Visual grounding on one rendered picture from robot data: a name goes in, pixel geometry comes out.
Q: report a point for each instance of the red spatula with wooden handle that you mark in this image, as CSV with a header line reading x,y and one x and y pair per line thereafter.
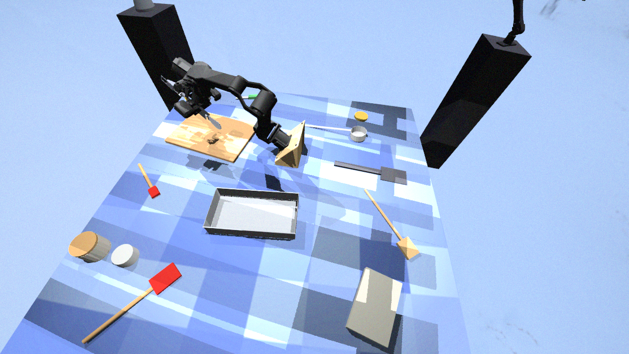
x,y
159,283

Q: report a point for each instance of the yellow flat disc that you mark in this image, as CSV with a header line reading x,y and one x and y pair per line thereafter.
x,y
361,116

